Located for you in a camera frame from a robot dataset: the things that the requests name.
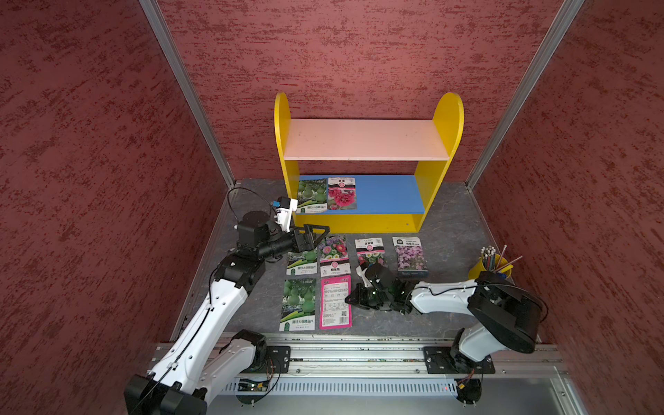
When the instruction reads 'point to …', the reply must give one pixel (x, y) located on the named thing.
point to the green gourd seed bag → (302, 263)
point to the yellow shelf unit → (367, 203)
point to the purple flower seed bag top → (411, 259)
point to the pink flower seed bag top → (370, 251)
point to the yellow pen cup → (502, 266)
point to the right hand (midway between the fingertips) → (345, 306)
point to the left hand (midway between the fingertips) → (319, 235)
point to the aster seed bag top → (334, 257)
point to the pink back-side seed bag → (335, 311)
